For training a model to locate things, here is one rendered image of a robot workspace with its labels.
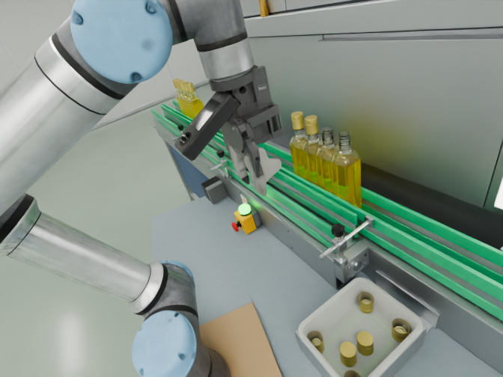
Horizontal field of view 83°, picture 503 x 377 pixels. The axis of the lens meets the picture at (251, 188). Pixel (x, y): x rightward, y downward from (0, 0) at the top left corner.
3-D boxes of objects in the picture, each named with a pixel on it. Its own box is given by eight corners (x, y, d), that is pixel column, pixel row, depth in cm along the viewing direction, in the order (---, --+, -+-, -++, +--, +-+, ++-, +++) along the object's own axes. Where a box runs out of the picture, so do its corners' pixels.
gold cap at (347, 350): (349, 370, 62) (348, 361, 59) (337, 357, 64) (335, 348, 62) (360, 359, 63) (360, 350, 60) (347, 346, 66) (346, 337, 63)
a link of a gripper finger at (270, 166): (293, 186, 51) (277, 139, 48) (266, 203, 49) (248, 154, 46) (283, 183, 54) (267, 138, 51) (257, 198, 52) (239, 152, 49)
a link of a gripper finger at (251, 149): (268, 175, 47) (250, 125, 44) (260, 179, 46) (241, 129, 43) (255, 171, 51) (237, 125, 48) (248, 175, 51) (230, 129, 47)
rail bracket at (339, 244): (375, 243, 73) (376, 206, 66) (327, 280, 67) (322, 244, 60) (365, 237, 75) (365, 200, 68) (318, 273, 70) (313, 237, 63)
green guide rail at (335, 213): (358, 236, 76) (357, 214, 72) (355, 238, 76) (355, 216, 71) (165, 114, 209) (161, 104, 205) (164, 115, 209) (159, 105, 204)
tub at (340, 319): (424, 344, 64) (429, 323, 59) (355, 417, 56) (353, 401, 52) (361, 292, 77) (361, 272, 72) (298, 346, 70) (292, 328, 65)
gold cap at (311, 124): (321, 130, 79) (319, 116, 77) (312, 136, 78) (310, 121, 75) (312, 128, 82) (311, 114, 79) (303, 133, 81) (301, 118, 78)
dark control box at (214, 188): (228, 197, 129) (223, 182, 124) (213, 205, 126) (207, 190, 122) (221, 189, 135) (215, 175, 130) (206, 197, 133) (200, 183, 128)
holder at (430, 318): (438, 329, 66) (442, 310, 62) (355, 417, 57) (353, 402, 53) (374, 282, 79) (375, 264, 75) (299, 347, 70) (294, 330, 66)
